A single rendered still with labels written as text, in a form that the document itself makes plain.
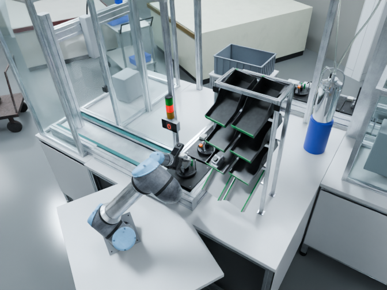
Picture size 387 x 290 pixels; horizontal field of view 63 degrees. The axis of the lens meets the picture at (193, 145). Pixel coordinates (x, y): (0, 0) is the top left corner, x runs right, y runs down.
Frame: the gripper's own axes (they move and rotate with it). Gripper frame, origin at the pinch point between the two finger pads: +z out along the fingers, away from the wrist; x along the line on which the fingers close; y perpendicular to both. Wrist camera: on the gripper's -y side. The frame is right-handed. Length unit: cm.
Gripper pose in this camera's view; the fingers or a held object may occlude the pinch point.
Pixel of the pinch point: (186, 158)
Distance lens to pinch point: 201.2
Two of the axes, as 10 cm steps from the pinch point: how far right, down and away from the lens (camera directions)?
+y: -3.5, 9.3, 0.7
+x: 8.2, 3.4, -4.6
